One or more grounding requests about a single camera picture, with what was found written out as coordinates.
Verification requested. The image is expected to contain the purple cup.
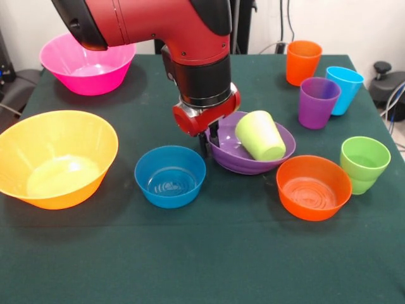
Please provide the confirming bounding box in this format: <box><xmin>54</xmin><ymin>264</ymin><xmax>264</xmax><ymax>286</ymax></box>
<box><xmin>298</xmin><ymin>77</ymin><xmax>342</xmax><ymax>130</ymax></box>

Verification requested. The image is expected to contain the dark green tablecloth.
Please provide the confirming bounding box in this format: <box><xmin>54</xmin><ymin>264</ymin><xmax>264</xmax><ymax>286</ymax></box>
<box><xmin>0</xmin><ymin>53</ymin><xmax>405</xmax><ymax>304</ymax></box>

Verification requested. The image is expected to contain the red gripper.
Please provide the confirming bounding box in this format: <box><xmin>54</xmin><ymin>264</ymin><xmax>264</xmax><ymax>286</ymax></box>
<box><xmin>172</xmin><ymin>82</ymin><xmax>242</xmax><ymax>160</ymax></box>

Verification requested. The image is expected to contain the large pink bowl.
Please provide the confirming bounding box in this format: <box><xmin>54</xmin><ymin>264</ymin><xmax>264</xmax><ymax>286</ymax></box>
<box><xmin>39</xmin><ymin>33</ymin><xmax>137</xmax><ymax>96</ymax></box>

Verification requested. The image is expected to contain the black computer tower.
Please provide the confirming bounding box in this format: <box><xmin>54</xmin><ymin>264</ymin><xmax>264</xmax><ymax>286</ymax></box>
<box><xmin>0</xmin><ymin>28</ymin><xmax>16</xmax><ymax>92</ymax></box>

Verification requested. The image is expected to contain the green cup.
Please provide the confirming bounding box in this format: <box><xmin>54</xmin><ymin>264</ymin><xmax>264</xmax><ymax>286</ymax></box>
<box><xmin>347</xmin><ymin>175</ymin><xmax>380</xmax><ymax>196</ymax></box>
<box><xmin>340</xmin><ymin>136</ymin><xmax>392</xmax><ymax>183</ymax></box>

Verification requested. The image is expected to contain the blue cup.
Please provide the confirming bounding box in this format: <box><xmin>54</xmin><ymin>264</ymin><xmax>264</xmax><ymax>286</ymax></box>
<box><xmin>325</xmin><ymin>66</ymin><xmax>365</xmax><ymax>117</ymax></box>

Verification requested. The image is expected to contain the small orange bowl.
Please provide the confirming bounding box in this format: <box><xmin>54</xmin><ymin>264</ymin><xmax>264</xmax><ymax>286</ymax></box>
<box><xmin>275</xmin><ymin>155</ymin><xmax>353</xmax><ymax>222</ymax></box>

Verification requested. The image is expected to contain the orange cup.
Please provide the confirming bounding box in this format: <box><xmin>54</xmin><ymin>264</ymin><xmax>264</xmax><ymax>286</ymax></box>
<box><xmin>286</xmin><ymin>40</ymin><xmax>323</xmax><ymax>87</ymax></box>

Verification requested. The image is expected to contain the large orange yellow bowl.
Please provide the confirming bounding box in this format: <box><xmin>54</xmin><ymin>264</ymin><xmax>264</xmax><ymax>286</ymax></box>
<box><xmin>0</xmin><ymin>110</ymin><xmax>120</xmax><ymax>210</ymax></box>

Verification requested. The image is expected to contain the small blue bowl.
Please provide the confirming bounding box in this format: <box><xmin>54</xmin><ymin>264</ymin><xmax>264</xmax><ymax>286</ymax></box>
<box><xmin>134</xmin><ymin>145</ymin><xmax>207</xmax><ymax>209</ymax></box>

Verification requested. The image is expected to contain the blue cable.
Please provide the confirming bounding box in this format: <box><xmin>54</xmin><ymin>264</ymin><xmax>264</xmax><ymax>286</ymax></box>
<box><xmin>381</xmin><ymin>80</ymin><xmax>405</xmax><ymax>134</ymax></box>

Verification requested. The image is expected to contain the black equipment with knob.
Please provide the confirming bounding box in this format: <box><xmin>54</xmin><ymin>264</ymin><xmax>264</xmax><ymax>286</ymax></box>
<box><xmin>369</xmin><ymin>61</ymin><xmax>405</xmax><ymax>110</ymax></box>

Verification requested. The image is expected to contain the lime yellow cup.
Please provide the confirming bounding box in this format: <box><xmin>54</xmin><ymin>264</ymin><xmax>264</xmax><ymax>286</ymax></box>
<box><xmin>235</xmin><ymin>110</ymin><xmax>287</xmax><ymax>162</ymax></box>

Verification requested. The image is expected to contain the purple bowl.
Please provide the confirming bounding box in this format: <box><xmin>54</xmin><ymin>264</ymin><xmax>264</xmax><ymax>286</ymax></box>
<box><xmin>204</xmin><ymin>111</ymin><xmax>297</xmax><ymax>176</ymax></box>

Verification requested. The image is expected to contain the white cable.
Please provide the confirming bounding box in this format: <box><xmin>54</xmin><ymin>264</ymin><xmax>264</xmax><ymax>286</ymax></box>
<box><xmin>258</xmin><ymin>41</ymin><xmax>281</xmax><ymax>55</ymax></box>

